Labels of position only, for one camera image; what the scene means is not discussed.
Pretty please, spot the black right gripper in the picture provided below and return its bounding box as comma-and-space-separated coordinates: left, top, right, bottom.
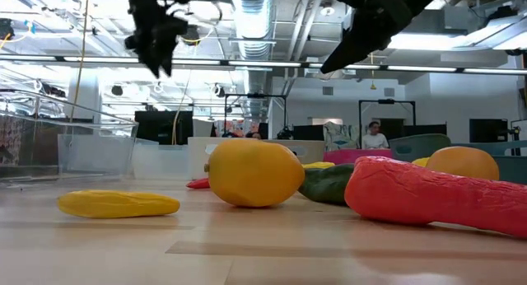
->
319, 0, 413, 75

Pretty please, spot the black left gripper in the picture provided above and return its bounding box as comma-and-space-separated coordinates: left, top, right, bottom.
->
124, 0, 194, 79

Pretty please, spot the red chili pepper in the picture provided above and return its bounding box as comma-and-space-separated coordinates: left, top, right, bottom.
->
184, 177, 211, 190

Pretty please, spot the yellow corn cob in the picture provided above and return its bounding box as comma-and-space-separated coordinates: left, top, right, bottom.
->
301, 161, 337, 171

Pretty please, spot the dark green cucumber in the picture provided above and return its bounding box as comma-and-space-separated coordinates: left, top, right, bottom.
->
296, 163, 356, 207

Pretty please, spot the yellow toy banana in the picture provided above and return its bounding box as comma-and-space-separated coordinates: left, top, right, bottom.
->
56, 189, 181, 220

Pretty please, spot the orange fruit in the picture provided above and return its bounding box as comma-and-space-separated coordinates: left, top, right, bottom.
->
425, 146, 501, 181

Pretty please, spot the orange carrot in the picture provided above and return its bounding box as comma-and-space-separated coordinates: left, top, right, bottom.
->
343, 155, 527, 241

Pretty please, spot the black ceiling-hung device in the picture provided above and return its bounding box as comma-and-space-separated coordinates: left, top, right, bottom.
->
180, 24, 202, 46

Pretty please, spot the long ceiling light strip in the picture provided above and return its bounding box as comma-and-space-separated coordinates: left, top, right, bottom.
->
0, 55, 304, 68
308, 63, 527, 76

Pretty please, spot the large black screen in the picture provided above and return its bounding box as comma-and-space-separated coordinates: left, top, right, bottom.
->
134, 110, 194, 146

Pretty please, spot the frosted translucent plastic bin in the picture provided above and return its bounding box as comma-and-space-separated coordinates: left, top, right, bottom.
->
131, 138, 191, 180

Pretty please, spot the black monitor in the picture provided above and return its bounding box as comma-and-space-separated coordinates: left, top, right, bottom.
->
402, 124, 448, 138
292, 124, 325, 142
469, 118, 510, 144

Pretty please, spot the white plastic bin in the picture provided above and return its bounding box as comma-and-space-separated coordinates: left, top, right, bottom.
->
187, 136, 259, 182

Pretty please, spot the red plastic bin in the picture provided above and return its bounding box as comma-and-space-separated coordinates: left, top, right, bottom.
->
323, 148, 393, 166

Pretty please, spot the small clear plastic bin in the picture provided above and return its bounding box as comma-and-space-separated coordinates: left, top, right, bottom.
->
57, 133, 136, 177

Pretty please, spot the teal plastic bin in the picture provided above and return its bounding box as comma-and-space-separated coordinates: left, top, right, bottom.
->
388, 133, 527, 185

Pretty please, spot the large clear plastic bin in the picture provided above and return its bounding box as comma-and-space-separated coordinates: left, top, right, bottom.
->
0, 88, 140, 184

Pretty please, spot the thin yellow cable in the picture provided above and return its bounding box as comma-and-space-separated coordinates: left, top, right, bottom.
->
170, 77, 191, 146

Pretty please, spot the black metal frame stand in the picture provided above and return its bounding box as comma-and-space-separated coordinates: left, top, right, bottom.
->
357, 98, 417, 150
223, 92, 288, 140

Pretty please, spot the silver ventilation duct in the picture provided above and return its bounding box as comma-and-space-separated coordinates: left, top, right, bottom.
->
228, 0, 276, 95

